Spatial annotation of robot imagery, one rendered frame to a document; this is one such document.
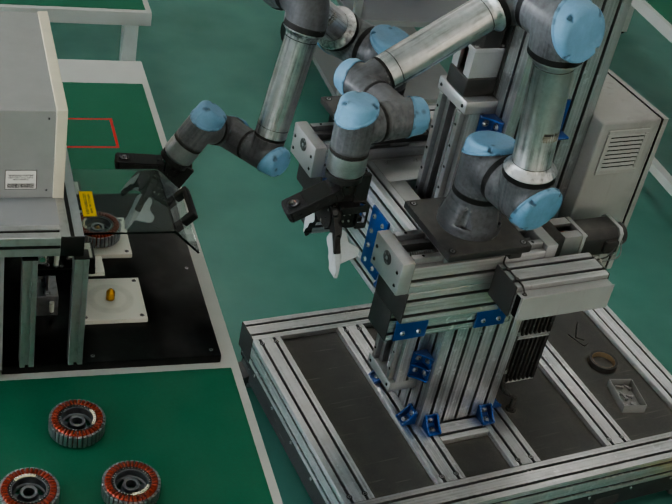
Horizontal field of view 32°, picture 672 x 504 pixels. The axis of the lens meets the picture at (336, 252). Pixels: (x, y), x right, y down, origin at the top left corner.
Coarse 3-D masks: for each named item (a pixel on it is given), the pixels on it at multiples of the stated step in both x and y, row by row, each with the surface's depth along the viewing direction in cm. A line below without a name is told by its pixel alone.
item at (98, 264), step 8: (88, 248) 260; (48, 256) 259; (64, 256) 259; (72, 256) 257; (40, 264) 256; (48, 264) 256; (64, 264) 258; (96, 264) 263; (40, 272) 256; (48, 272) 256; (56, 272) 257; (64, 272) 257; (96, 272) 260; (104, 272) 261; (48, 280) 258; (48, 288) 260
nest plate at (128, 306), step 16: (96, 288) 272; (112, 288) 273; (128, 288) 274; (96, 304) 267; (112, 304) 268; (128, 304) 269; (144, 304) 270; (96, 320) 263; (112, 320) 264; (128, 320) 265; (144, 320) 266
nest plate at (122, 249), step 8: (120, 240) 288; (128, 240) 289; (96, 248) 284; (104, 248) 284; (112, 248) 285; (120, 248) 286; (128, 248) 286; (96, 256) 282; (104, 256) 283; (112, 256) 283; (120, 256) 284; (128, 256) 285
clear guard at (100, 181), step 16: (80, 176) 257; (96, 176) 258; (112, 176) 259; (128, 176) 260; (144, 176) 261; (160, 176) 263; (96, 192) 253; (112, 192) 254; (128, 192) 255; (144, 192) 256; (160, 192) 257; (80, 208) 247; (96, 208) 248; (112, 208) 249; (128, 208) 250; (144, 208) 251; (160, 208) 252; (176, 208) 257; (96, 224) 243; (112, 224) 244; (128, 224) 245; (144, 224) 246; (160, 224) 247; (176, 224) 250; (192, 240) 252
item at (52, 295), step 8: (40, 280) 264; (40, 288) 261; (56, 288) 262; (40, 296) 259; (48, 296) 260; (56, 296) 260; (40, 304) 260; (48, 304) 261; (56, 304) 262; (40, 312) 262; (48, 312) 262; (56, 312) 263
